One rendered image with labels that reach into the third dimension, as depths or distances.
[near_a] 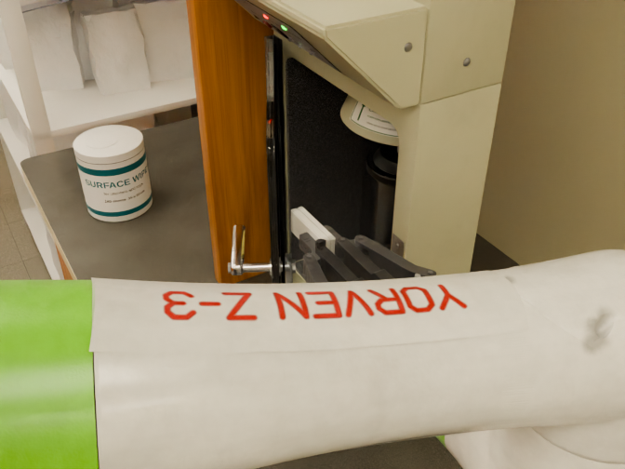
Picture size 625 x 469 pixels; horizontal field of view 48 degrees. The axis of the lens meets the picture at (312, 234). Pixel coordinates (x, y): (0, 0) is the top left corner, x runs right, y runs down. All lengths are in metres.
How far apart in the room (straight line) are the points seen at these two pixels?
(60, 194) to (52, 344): 1.22
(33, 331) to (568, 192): 1.00
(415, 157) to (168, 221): 0.74
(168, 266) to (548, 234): 0.67
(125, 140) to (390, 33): 0.81
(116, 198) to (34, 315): 1.05
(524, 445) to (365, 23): 0.38
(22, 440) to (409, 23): 0.50
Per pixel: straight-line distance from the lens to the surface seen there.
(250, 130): 1.08
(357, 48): 0.65
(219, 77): 1.02
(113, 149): 1.36
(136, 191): 1.39
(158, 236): 1.35
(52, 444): 0.33
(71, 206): 1.49
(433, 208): 0.81
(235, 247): 0.85
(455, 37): 0.72
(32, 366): 0.32
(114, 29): 1.94
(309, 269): 0.68
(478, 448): 0.54
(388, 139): 0.84
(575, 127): 1.18
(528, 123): 1.24
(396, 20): 0.67
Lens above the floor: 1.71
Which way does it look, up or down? 36 degrees down
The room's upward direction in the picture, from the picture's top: straight up
